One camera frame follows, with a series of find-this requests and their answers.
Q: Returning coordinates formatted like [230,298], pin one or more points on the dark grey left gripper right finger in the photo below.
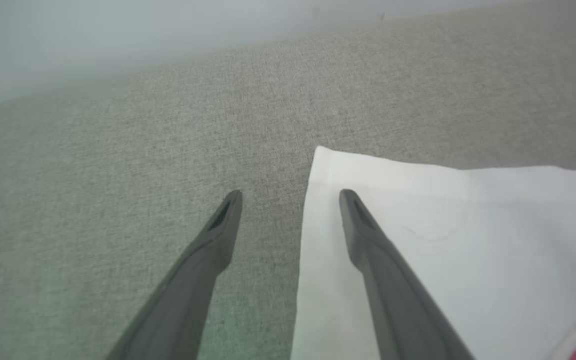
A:
[398,300]

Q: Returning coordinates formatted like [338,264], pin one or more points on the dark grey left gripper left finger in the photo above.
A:
[187,290]

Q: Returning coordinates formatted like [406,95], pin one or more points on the red and white basketball jersey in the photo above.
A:
[468,225]

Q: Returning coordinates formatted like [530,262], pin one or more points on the grey fabric sofa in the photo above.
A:
[117,150]

